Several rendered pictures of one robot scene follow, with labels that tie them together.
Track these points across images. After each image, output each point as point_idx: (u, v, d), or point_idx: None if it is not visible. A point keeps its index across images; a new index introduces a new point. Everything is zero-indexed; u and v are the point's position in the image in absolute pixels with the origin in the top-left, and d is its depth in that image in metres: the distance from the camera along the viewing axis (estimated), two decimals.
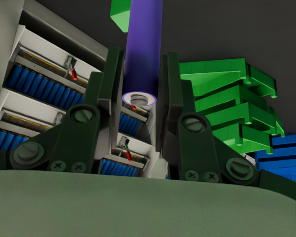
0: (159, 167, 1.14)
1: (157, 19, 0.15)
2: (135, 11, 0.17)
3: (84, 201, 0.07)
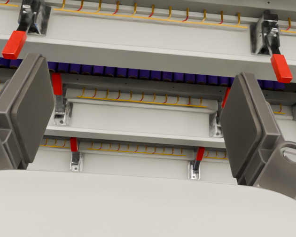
0: None
1: None
2: None
3: (84, 201, 0.07)
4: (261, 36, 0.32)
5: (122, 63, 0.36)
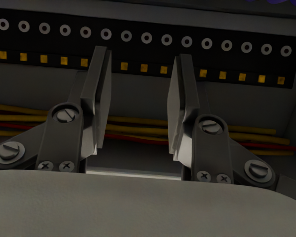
0: None
1: None
2: (247, 0, 0.23)
3: (84, 201, 0.07)
4: None
5: None
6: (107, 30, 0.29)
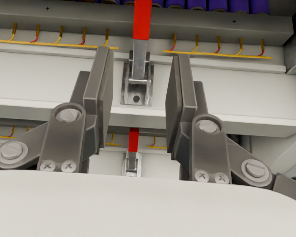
0: None
1: None
2: None
3: (84, 201, 0.07)
4: (125, 82, 0.23)
5: None
6: None
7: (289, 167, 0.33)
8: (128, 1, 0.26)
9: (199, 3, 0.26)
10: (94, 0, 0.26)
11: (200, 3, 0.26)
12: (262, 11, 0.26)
